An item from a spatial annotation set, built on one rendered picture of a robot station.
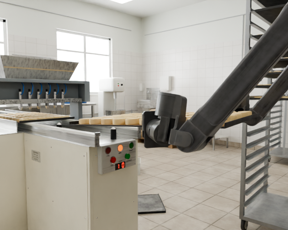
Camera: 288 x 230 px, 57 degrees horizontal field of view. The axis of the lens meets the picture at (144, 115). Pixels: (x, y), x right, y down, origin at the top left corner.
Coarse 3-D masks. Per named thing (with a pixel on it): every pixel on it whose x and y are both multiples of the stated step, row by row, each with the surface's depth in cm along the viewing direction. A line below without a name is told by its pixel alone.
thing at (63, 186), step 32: (32, 160) 164; (64, 160) 139; (96, 160) 128; (32, 192) 167; (64, 192) 141; (96, 192) 129; (128, 192) 146; (32, 224) 170; (64, 224) 144; (96, 224) 131; (128, 224) 148
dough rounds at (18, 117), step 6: (0, 114) 209; (6, 114) 208; (12, 114) 209; (18, 114) 208; (24, 114) 210; (30, 114) 208; (36, 114) 208; (42, 114) 208; (48, 114) 208; (54, 114) 208; (18, 120) 174
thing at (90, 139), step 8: (24, 128) 171; (32, 128) 164; (40, 128) 157; (48, 128) 150; (56, 128) 145; (64, 128) 143; (48, 136) 151; (56, 136) 145; (64, 136) 140; (72, 136) 135; (80, 136) 130; (88, 136) 126; (96, 136) 124; (88, 144) 126; (96, 144) 124
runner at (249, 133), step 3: (264, 126) 232; (267, 126) 240; (255, 129) 214; (258, 129) 220; (261, 129) 226; (264, 129) 233; (267, 129) 233; (246, 132) 198; (249, 132) 203; (252, 132) 208; (255, 132) 214; (258, 132) 215; (246, 135) 198; (249, 135) 201; (252, 135) 201
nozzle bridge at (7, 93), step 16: (0, 80) 158; (16, 80) 165; (32, 80) 173; (48, 80) 181; (64, 80) 190; (0, 96) 167; (16, 96) 174; (32, 96) 182; (48, 96) 191; (64, 96) 201; (80, 96) 208; (80, 112) 214
